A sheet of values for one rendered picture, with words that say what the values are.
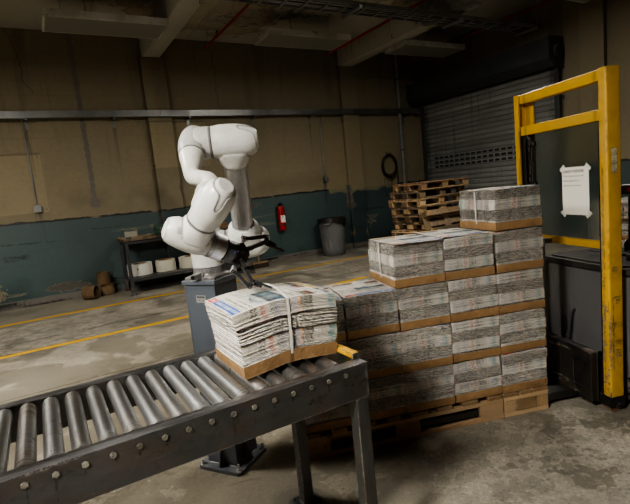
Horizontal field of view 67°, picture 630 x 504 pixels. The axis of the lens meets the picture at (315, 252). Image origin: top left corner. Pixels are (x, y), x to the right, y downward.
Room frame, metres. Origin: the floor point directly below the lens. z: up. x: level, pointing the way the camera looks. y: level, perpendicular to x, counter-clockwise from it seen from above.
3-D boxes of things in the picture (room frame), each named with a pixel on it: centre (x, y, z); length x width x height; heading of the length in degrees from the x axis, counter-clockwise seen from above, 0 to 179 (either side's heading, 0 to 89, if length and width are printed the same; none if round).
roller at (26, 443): (1.28, 0.87, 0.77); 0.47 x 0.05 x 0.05; 30
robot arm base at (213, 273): (2.37, 0.55, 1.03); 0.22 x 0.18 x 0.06; 154
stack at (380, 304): (2.59, -0.37, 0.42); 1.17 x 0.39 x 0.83; 102
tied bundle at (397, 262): (2.62, -0.49, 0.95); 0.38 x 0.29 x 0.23; 13
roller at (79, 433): (1.34, 0.76, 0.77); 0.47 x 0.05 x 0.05; 30
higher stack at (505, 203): (2.74, -1.08, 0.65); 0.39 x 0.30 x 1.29; 12
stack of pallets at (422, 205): (9.12, -2.27, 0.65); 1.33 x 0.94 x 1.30; 124
